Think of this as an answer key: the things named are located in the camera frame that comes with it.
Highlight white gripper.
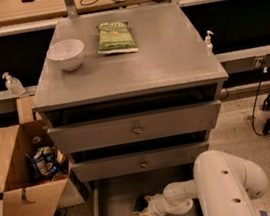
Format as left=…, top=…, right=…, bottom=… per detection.
left=139, top=194, right=168, bottom=216

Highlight green yellow sponge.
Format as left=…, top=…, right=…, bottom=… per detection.
left=133, top=197, right=151, bottom=216

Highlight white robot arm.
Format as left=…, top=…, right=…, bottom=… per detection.
left=133, top=150, right=269, bottom=216

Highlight grey bottom drawer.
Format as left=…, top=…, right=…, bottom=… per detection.
left=93, top=164, right=203, bottom=216

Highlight grey drawer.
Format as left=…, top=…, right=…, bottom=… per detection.
left=71, top=141, right=209, bottom=182
left=47, top=101, right=221, bottom=153
left=93, top=164, right=203, bottom=216

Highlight grey middle drawer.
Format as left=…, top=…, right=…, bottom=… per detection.
left=71, top=141, right=209, bottom=182

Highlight grey top drawer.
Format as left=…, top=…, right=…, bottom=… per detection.
left=47, top=101, right=221, bottom=153

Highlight grey drawer cabinet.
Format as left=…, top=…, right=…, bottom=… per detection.
left=20, top=0, right=250, bottom=216

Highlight snack packages in box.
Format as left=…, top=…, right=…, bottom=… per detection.
left=26, top=136, right=69, bottom=181

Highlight cardboard box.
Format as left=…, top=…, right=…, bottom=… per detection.
left=0, top=96, right=87, bottom=216

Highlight white bowl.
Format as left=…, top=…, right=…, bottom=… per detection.
left=46, top=39, right=85, bottom=71

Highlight green chip bag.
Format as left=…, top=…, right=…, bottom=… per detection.
left=97, top=21, right=138, bottom=54

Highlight white pump bottle right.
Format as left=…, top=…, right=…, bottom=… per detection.
left=204, top=30, right=214, bottom=55

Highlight clear sanitizer bottle left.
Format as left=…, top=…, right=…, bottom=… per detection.
left=2, top=72, right=26, bottom=96

